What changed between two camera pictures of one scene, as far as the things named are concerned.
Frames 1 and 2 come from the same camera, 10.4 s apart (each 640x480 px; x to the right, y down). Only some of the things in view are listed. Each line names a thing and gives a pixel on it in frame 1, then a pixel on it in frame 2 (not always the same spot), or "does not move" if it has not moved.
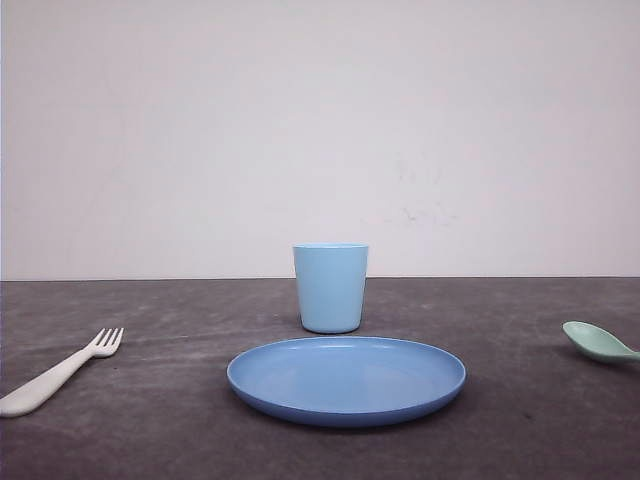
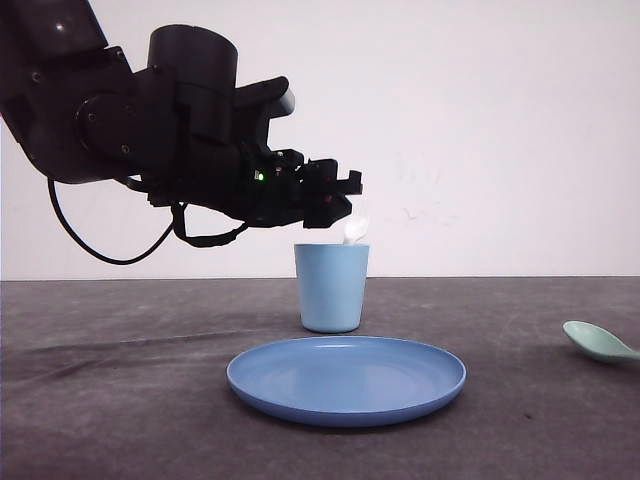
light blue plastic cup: (331, 279) does not move
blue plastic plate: (344, 381) does not move
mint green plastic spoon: (598, 343) does not move
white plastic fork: (48, 384) -> (356, 227)
